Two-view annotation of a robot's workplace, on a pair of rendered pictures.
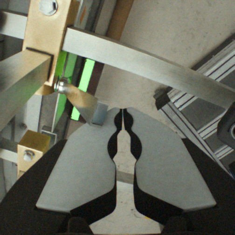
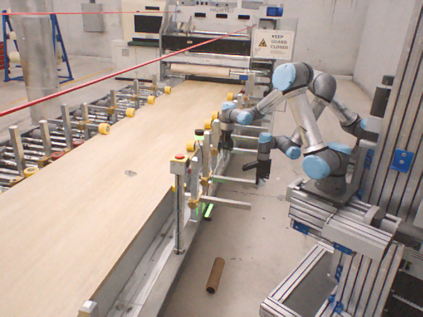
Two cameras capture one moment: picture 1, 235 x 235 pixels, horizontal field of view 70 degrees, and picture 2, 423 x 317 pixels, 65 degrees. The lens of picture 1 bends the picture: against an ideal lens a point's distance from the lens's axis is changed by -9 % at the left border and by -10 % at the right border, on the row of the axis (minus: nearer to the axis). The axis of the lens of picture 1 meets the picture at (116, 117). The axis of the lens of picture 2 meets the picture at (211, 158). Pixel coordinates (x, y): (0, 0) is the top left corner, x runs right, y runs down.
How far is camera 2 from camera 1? 204 cm
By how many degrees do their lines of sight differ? 96
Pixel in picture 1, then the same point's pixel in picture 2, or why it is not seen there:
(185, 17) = (264, 273)
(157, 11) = (242, 272)
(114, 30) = (213, 275)
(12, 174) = (143, 269)
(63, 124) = (201, 218)
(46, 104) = not seen: hidden behind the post
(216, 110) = (318, 304)
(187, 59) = not seen: hidden behind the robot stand
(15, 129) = (164, 238)
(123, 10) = (218, 265)
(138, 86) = not seen: outside the picture
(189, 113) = (292, 308)
